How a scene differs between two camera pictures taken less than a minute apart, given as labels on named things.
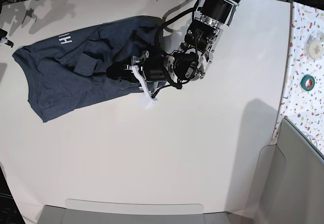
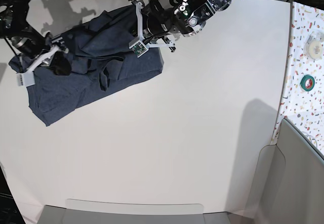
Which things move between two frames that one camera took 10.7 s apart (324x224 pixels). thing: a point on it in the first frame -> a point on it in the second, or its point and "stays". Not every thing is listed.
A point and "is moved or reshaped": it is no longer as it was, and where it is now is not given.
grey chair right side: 288,187 stays
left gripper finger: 4,40 -> 55,49
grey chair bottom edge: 49,214 stays
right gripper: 155,69 -> 157,22
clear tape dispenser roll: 314,45 stays
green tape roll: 308,82 stays
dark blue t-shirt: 72,65 is moved or reshaped
